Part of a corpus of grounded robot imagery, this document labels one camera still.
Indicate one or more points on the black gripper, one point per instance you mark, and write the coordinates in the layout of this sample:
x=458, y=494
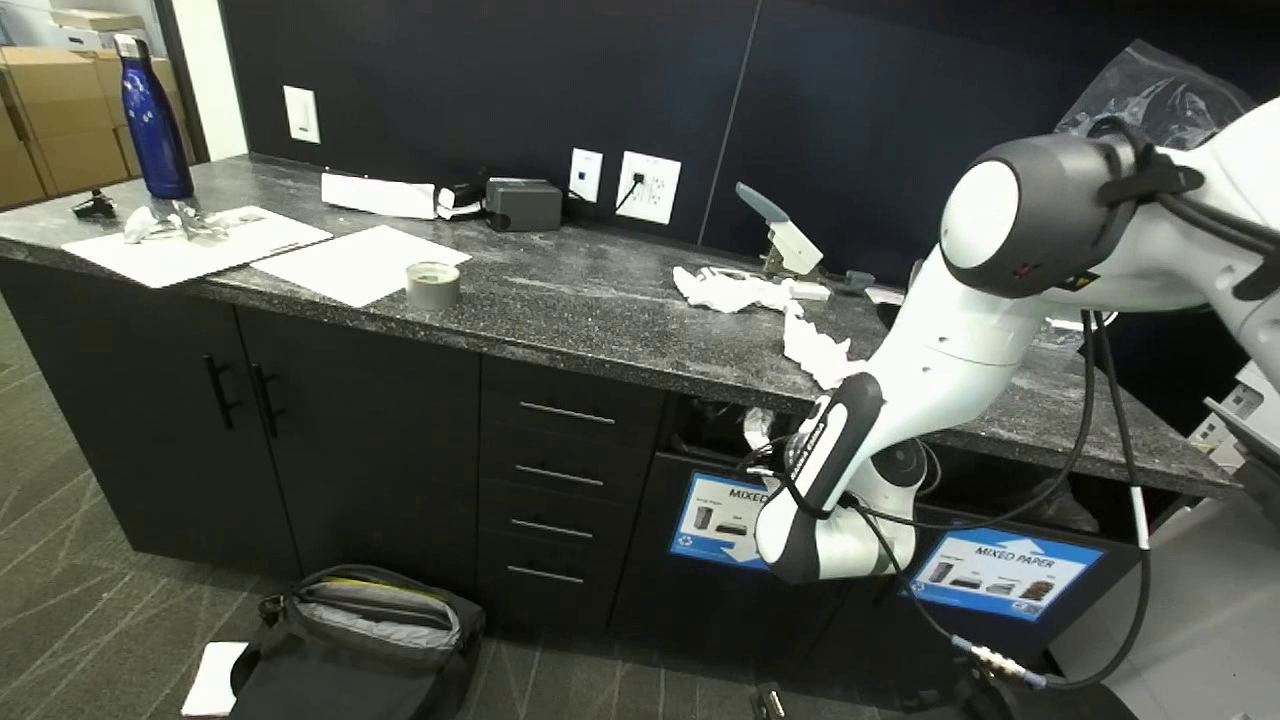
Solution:
x=777, y=460

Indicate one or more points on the long white paper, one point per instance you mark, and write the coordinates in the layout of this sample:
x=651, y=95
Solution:
x=759, y=427

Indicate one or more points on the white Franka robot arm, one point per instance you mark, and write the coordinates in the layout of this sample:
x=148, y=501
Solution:
x=935, y=346

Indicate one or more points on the black bin liner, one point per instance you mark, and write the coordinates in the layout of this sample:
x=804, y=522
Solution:
x=706, y=427
x=1043, y=499

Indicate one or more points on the blue mixed paper sign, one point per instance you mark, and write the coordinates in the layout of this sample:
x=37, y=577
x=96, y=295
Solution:
x=1006, y=577
x=712, y=522

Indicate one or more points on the small crumpled white paper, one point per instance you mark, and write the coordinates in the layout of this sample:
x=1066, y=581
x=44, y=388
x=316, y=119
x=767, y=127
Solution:
x=819, y=350

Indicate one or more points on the small white flat piece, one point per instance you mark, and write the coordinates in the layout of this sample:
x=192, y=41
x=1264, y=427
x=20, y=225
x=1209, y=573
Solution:
x=808, y=285

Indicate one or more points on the small dark round disc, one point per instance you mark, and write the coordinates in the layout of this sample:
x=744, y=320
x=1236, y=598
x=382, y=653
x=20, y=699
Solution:
x=851, y=281

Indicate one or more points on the small white scrap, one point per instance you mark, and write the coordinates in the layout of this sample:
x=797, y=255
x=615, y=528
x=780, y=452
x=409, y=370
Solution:
x=883, y=295

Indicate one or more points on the black power adapter box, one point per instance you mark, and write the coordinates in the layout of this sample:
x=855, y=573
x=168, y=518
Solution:
x=525, y=206

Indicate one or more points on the white tape roll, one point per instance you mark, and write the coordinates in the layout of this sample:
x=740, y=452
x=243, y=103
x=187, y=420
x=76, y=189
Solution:
x=435, y=272

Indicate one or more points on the dark grey counter cabinet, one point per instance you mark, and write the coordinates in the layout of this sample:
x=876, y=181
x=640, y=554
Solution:
x=375, y=441

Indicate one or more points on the black backpack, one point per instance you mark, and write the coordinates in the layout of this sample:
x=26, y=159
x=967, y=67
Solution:
x=353, y=641

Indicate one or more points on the white control box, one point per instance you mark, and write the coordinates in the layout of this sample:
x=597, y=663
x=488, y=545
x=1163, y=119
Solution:
x=1232, y=414

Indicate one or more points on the flat white paper sheet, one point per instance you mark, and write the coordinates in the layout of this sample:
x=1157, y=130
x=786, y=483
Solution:
x=360, y=265
x=187, y=244

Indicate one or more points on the white power strip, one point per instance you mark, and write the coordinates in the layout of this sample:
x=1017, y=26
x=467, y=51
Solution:
x=382, y=198

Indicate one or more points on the clear plastic bag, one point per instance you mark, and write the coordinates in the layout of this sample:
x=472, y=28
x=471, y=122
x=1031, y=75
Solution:
x=1144, y=95

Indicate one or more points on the blue metal water bottle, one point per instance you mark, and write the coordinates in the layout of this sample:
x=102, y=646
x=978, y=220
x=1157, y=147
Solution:
x=154, y=127

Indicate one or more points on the small black clip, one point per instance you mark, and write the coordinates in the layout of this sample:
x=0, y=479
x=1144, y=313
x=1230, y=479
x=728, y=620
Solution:
x=93, y=206

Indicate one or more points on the brown cardboard box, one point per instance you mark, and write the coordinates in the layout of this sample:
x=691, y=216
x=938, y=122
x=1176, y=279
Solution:
x=60, y=122

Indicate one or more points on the narrow white wall plate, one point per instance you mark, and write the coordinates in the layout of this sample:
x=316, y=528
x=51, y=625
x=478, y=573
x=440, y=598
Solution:
x=585, y=173
x=303, y=114

